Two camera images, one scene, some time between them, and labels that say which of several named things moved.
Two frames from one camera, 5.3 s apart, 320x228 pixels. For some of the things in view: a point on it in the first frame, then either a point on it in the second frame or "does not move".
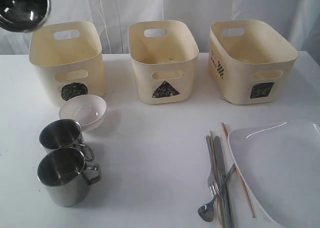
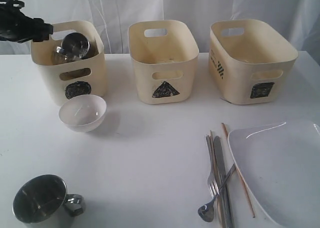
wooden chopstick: (216, 174) does not move
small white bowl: (89, 110) does not move
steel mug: (67, 177) → (42, 201)
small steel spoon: (206, 211) does not move
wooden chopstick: (239, 172) does not move
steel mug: (65, 133) → (74, 46)
